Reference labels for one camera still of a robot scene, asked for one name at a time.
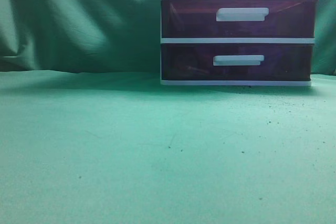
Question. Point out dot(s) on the translucent purple drawer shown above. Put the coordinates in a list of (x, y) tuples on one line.
[(238, 62), (238, 18)]

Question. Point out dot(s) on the green cloth cover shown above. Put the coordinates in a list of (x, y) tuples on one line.
[(89, 135)]

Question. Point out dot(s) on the white plastic drawer cabinet frame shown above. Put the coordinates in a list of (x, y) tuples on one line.
[(308, 41)]

